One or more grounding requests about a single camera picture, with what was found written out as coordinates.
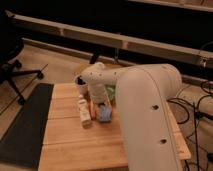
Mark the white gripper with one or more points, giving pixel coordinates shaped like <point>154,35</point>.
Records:
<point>98,93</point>

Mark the white plastic bottle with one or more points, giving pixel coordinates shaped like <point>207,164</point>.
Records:
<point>84,111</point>

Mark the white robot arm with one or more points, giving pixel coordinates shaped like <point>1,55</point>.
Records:
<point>141,95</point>

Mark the green ceramic bowl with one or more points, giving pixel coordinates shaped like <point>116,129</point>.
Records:
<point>110,92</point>

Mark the white cup dark contents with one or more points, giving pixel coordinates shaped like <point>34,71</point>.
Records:
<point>81,86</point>

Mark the blue sponge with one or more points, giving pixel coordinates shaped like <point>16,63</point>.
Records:
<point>104,113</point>

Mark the black floor mat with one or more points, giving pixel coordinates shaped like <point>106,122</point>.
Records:
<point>22,143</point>

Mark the black office chair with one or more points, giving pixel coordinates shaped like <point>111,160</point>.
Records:
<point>11,45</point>

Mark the long white rail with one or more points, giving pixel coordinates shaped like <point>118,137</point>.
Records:
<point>103,43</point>

